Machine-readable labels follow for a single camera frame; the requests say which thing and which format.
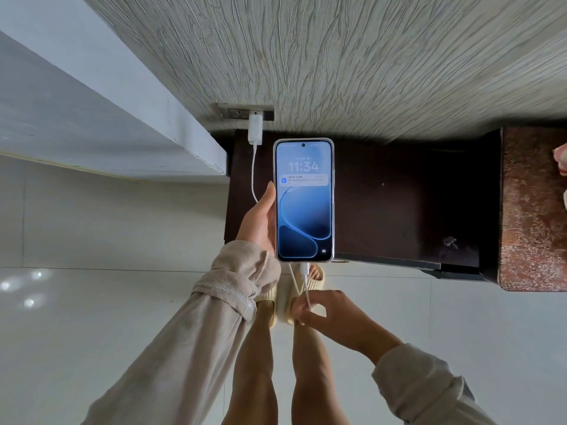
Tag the smartphone with clear case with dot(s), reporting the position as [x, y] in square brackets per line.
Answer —
[304, 203]

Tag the person's left leg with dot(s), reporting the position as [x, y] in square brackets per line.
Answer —
[254, 371]

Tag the person's right hand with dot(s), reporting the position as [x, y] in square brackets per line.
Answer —
[343, 320]

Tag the person's left hand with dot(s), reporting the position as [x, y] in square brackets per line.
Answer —
[254, 223]

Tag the white door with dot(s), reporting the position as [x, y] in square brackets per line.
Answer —
[88, 97]

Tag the person's left thumb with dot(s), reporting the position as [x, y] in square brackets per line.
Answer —
[268, 203]

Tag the person's right leg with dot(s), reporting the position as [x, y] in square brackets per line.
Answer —
[312, 376]

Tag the beige slipper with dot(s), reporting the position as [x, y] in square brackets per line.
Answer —
[317, 278]
[283, 300]

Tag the dark wooden nightstand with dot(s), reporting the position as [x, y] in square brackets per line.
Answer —
[390, 199]

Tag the white charger adapter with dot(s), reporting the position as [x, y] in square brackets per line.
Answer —
[255, 128]

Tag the pink soft item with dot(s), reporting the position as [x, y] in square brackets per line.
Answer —
[561, 158]

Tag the person's left forearm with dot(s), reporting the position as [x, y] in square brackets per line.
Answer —
[199, 340]

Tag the beige right slipper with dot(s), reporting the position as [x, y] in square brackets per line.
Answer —
[317, 278]

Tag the person's right fingers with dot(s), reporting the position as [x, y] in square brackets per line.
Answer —
[305, 312]

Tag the person's leg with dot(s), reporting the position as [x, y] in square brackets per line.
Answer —
[312, 376]
[254, 371]

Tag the beige left slipper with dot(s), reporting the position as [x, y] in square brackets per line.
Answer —
[283, 300]

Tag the brown patterned bed cover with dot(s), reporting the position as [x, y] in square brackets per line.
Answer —
[531, 216]

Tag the metal wall socket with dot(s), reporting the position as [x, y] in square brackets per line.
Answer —
[234, 112]

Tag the person's right forearm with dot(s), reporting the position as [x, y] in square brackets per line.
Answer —
[421, 389]

